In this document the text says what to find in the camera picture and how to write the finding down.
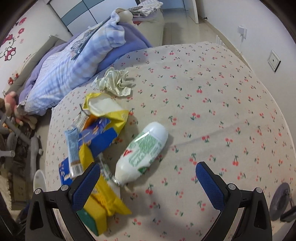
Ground yellow green sponge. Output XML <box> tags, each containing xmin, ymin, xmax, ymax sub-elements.
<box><xmin>76</xmin><ymin>196</ymin><xmax>107</xmax><ymax>236</ymax></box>

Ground yellow crinkled snack wrapper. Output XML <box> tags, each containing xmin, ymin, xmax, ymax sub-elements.
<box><xmin>79</xmin><ymin>144</ymin><xmax>132</xmax><ymax>216</ymax></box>

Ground light blue snack wrapper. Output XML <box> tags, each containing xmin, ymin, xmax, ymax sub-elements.
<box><xmin>65</xmin><ymin>128</ymin><xmax>83</xmax><ymax>179</ymax></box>

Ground blue biscuit box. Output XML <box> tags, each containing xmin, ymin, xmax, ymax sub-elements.
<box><xmin>59</xmin><ymin>118</ymin><xmax>117</xmax><ymax>185</ymax></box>

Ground white green plastic bottle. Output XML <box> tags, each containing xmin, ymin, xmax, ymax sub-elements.
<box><xmin>112</xmin><ymin>121</ymin><xmax>169</xmax><ymax>186</ymax></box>

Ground yellow white snack bag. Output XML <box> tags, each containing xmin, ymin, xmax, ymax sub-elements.
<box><xmin>83</xmin><ymin>93</ymin><xmax>129</xmax><ymax>135</ymax></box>

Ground white paper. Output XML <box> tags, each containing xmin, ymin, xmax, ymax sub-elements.
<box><xmin>91</xmin><ymin>67</ymin><xmax>135</xmax><ymax>97</ymax></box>

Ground white polka dot trash bin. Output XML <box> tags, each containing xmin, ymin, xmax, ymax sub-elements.
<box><xmin>33</xmin><ymin>170</ymin><xmax>46</xmax><ymax>192</ymax></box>

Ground grey ergonomic chair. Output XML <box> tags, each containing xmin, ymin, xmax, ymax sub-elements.
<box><xmin>1</xmin><ymin>111</ymin><xmax>43</xmax><ymax>182</ymax></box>

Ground cherry print mattress cover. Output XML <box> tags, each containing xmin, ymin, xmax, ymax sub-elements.
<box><xmin>44</xmin><ymin>41</ymin><xmax>296</xmax><ymax>241</ymax></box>

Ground pink plush toy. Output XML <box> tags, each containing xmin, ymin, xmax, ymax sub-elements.
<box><xmin>4</xmin><ymin>91</ymin><xmax>38</xmax><ymax>130</ymax></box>

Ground blue plaid quilt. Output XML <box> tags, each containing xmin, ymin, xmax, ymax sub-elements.
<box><xmin>16</xmin><ymin>8</ymin><xmax>126</xmax><ymax>115</ymax></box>

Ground small red plush toys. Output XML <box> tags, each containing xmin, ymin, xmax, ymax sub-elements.
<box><xmin>8</xmin><ymin>73</ymin><xmax>19</xmax><ymax>85</ymax></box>

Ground grey bed headboard cushion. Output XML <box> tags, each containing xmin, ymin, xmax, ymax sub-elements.
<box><xmin>4</xmin><ymin>35</ymin><xmax>66</xmax><ymax>95</ymax></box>

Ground purple blanket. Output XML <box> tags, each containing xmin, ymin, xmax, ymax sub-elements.
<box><xmin>17</xmin><ymin>23</ymin><xmax>152</xmax><ymax>102</ymax></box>

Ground white blue wardrobe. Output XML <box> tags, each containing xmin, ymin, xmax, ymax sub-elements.
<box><xmin>45</xmin><ymin>0</ymin><xmax>140</xmax><ymax>35</ymax></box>

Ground white door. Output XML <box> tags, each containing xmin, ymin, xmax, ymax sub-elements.
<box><xmin>183</xmin><ymin>0</ymin><xmax>199</xmax><ymax>24</ymax></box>

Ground folded striped cloth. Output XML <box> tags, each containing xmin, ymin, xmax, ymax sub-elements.
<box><xmin>128</xmin><ymin>0</ymin><xmax>163</xmax><ymax>17</ymax></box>

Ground grey wall switch plate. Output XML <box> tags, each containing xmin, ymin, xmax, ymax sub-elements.
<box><xmin>267</xmin><ymin>50</ymin><xmax>281</xmax><ymax>73</ymax></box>

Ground hello kitty wall sticker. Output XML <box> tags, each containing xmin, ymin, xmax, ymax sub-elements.
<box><xmin>1</xmin><ymin>17</ymin><xmax>27</xmax><ymax>61</ymax></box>

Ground white wall socket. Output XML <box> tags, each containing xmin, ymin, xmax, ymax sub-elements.
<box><xmin>237</xmin><ymin>26</ymin><xmax>247</xmax><ymax>42</ymax></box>

